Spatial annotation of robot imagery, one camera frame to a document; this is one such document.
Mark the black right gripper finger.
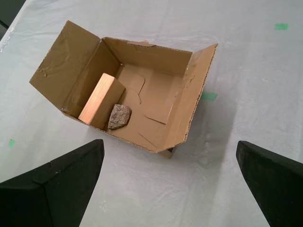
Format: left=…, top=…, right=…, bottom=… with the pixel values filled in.
left=235, top=140, right=303, bottom=227
left=0, top=139, right=105, bottom=227

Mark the speckled pinkish rock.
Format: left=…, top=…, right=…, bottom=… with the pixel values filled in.
left=107, top=104, right=132, bottom=131

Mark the light wooden block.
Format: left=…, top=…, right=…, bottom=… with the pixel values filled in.
left=78, top=72, right=126, bottom=130

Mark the brown cardboard box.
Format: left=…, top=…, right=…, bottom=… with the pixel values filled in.
left=28, top=20, right=219, bottom=161

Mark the translucent plastic table cover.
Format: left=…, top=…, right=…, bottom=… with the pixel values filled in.
left=0, top=0, right=303, bottom=227

